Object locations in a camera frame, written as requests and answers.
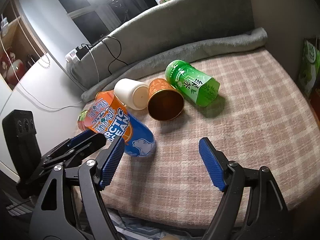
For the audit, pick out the green paper bag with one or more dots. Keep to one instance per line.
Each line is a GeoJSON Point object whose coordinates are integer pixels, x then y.
{"type": "Point", "coordinates": [310, 65]}

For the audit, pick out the dark monitor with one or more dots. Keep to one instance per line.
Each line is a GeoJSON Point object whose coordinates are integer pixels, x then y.
{"type": "Point", "coordinates": [91, 26]}

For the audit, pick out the orange blue Arctic Ocean bottle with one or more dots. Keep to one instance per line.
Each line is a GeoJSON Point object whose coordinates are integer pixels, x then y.
{"type": "Point", "coordinates": [136, 135]}

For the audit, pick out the white cup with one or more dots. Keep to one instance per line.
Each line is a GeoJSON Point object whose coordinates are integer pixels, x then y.
{"type": "Point", "coordinates": [127, 90]}

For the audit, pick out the pink plaid blanket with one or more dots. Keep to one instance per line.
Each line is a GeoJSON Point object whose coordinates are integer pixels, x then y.
{"type": "Point", "coordinates": [237, 120]}

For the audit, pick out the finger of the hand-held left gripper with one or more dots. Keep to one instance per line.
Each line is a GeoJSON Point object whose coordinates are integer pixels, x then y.
{"type": "Point", "coordinates": [91, 146]}
{"type": "Point", "coordinates": [81, 137]}

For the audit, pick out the wooden shelf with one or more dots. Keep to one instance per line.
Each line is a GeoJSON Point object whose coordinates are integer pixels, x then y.
{"type": "Point", "coordinates": [27, 42]}

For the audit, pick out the green tea bottle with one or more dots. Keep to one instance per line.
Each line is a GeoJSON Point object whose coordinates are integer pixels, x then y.
{"type": "Point", "coordinates": [192, 80]}

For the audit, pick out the black power adapter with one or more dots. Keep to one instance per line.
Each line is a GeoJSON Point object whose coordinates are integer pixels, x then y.
{"type": "Point", "coordinates": [82, 50]}

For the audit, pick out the blue striped cloth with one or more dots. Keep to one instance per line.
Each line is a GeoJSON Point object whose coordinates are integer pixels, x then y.
{"type": "Point", "coordinates": [140, 226]}

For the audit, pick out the grey fleece blanket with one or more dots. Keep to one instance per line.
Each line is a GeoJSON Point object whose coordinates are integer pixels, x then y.
{"type": "Point", "coordinates": [175, 25]}

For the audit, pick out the orange tin can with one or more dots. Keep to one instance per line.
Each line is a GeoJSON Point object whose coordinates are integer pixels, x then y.
{"type": "Point", "coordinates": [163, 105]}

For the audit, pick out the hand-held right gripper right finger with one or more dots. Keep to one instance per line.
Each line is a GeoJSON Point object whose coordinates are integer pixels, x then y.
{"type": "Point", "coordinates": [212, 165]}

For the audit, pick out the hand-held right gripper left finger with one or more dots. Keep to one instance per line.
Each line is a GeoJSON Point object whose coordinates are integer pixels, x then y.
{"type": "Point", "coordinates": [112, 163]}

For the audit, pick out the white power strip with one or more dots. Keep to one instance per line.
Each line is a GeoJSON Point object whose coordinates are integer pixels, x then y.
{"type": "Point", "coordinates": [71, 55]}

